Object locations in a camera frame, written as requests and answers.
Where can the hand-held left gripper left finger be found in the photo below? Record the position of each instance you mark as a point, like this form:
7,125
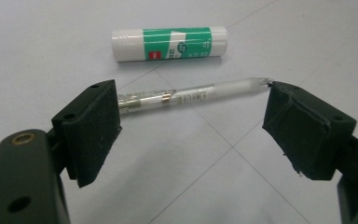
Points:
88,133

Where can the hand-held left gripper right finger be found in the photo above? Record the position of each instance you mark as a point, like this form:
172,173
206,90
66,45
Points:
307,137

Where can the clear plastic pen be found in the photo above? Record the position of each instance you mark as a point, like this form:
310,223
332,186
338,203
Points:
199,95

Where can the green and white glue stick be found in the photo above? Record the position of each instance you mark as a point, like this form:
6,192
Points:
171,43

